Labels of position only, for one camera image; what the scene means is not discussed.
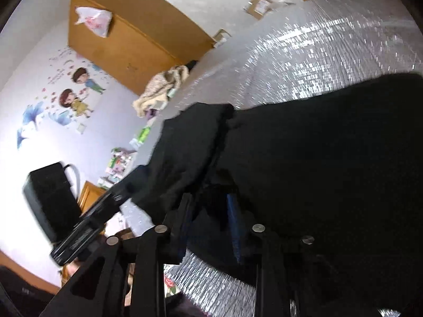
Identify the wooden wardrobe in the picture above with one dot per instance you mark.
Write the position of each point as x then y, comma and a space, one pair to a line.
132, 33

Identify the white wall socket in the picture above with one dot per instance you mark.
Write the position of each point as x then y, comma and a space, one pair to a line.
81, 128

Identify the open white box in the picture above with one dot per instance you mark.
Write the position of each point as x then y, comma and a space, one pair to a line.
222, 38

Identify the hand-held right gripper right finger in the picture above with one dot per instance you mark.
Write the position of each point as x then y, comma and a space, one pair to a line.
235, 231

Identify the beige floral blanket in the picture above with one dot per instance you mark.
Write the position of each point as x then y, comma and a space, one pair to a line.
158, 89

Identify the white pink plastic bag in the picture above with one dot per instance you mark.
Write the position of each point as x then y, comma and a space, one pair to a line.
94, 19

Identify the floral bed sheet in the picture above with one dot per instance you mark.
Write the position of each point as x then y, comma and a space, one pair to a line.
170, 287

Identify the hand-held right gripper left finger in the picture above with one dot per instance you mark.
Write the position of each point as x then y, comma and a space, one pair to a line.
185, 231

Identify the silver quilted foil mat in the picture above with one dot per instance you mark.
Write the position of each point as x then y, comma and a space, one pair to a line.
297, 46

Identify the person's left forearm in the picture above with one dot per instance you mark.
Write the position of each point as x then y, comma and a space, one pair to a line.
23, 294

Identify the brown cardboard box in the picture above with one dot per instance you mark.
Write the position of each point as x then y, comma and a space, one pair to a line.
257, 6

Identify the black garment with white print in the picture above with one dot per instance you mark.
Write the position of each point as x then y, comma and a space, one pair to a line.
297, 158

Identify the green tissue pack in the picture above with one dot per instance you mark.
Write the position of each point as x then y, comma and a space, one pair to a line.
144, 135

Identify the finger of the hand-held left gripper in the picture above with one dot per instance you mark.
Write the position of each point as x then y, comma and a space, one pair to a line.
134, 183

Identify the wooden headboard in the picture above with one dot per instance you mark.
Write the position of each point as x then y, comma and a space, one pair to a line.
91, 194

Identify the cartoon wall sticker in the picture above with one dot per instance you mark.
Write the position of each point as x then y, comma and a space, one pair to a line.
69, 99

